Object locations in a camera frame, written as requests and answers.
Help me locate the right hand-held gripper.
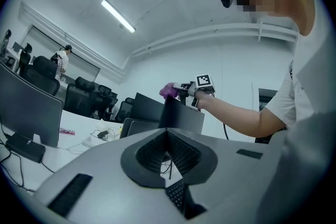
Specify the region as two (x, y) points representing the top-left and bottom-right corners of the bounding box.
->
(172, 74), (217, 113)

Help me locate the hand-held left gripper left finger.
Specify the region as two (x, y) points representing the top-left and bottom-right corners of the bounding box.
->
(34, 127), (190, 224)

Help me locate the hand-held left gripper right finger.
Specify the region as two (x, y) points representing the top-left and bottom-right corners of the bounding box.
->
(166, 127), (286, 224)

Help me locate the purple cloth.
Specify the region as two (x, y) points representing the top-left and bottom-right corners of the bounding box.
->
(159, 82), (182, 99)

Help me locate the person's right forearm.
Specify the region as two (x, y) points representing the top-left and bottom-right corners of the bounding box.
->
(195, 89), (287, 139)

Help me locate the middle grey monitor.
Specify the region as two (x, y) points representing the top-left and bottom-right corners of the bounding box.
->
(120, 118), (137, 139)
(127, 120), (161, 137)

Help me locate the grey monitor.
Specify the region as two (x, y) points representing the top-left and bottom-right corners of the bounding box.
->
(127, 120), (161, 137)
(0, 62), (65, 147)
(120, 118), (137, 139)

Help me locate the grey monitor on left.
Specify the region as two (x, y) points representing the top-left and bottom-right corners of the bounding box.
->
(0, 62), (65, 147)

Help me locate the red snack packet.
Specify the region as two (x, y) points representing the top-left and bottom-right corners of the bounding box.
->
(59, 127), (76, 136)

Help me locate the black keyboard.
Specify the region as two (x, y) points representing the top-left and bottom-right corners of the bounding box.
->
(165, 179), (187, 215)

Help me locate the black office chair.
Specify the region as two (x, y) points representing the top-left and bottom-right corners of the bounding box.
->
(114, 97), (135, 124)
(64, 76), (97, 118)
(18, 43), (33, 77)
(94, 85), (119, 121)
(20, 56), (61, 97)

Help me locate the black docking station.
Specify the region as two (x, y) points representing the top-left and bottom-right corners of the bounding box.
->
(5, 133), (46, 163)

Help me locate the dark glass window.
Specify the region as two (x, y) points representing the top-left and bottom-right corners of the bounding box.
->
(258, 88), (279, 111)

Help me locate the ceiling light strip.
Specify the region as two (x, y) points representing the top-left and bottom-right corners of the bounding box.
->
(101, 0), (137, 34)

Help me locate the person's white t-shirt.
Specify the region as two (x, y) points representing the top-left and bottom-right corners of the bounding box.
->
(256, 0), (336, 224)

